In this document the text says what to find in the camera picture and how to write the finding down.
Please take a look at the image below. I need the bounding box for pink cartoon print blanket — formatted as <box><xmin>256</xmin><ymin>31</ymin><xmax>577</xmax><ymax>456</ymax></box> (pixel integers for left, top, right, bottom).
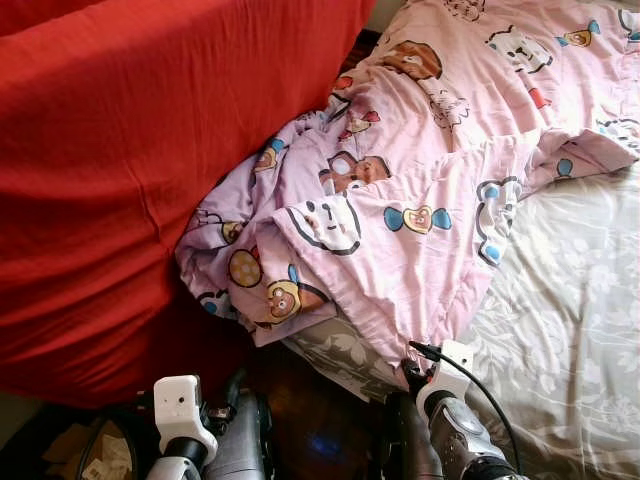
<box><xmin>175</xmin><ymin>0</ymin><xmax>640</xmax><ymax>371</ymax></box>

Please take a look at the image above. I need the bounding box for grey robot left leg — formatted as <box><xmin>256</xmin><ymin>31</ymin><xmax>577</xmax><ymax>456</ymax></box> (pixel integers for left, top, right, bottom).
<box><xmin>205</xmin><ymin>390</ymin><xmax>276</xmax><ymax>480</ymax></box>

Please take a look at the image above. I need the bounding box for brown cardboard box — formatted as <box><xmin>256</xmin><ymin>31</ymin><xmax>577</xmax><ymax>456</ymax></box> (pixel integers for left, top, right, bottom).
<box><xmin>40</xmin><ymin>420</ymin><xmax>136</xmax><ymax>480</ymax></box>

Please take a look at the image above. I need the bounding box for beige floral bed sheet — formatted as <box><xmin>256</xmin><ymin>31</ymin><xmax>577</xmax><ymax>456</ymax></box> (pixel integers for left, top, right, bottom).
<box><xmin>285</xmin><ymin>165</ymin><xmax>640</xmax><ymax>480</ymax></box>

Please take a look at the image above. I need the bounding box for red fabric cushion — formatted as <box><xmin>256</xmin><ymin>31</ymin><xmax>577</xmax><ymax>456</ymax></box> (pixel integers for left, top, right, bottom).
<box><xmin>0</xmin><ymin>0</ymin><xmax>376</xmax><ymax>406</ymax></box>

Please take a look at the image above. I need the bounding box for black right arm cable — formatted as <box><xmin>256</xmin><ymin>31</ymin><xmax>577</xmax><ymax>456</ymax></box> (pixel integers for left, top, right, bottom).
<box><xmin>408</xmin><ymin>341</ymin><xmax>523</xmax><ymax>471</ymax></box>

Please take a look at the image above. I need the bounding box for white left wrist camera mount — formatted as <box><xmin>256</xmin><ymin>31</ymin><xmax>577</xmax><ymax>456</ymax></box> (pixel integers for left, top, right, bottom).
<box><xmin>152</xmin><ymin>375</ymin><xmax>219</xmax><ymax>466</ymax></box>

